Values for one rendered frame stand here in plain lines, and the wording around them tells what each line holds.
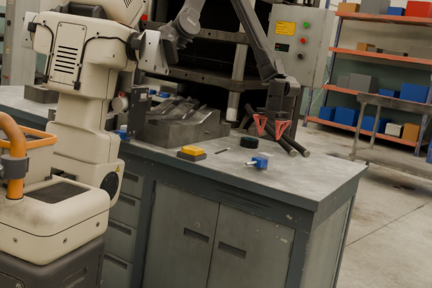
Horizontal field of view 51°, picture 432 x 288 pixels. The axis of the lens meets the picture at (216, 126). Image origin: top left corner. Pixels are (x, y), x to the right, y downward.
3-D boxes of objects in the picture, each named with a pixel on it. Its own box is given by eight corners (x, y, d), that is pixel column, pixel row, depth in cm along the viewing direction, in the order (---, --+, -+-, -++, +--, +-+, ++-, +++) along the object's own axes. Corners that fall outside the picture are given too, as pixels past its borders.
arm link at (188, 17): (198, -42, 168) (215, -59, 161) (226, -18, 173) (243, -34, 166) (158, 39, 142) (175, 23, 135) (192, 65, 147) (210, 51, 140)
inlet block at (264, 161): (250, 173, 158) (252, 158, 157) (239, 169, 161) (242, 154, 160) (272, 170, 167) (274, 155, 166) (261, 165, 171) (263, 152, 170)
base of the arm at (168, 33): (135, 35, 133) (171, 40, 128) (148, 20, 138) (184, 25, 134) (141, 58, 139) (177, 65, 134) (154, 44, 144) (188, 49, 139)
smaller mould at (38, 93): (43, 103, 226) (44, 90, 225) (23, 98, 233) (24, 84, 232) (74, 102, 243) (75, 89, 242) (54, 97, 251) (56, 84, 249)
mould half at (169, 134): (167, 148, 174) (171, 114, 172) (116, 133, 187) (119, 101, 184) (229, 135, 217) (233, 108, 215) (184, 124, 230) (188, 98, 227)
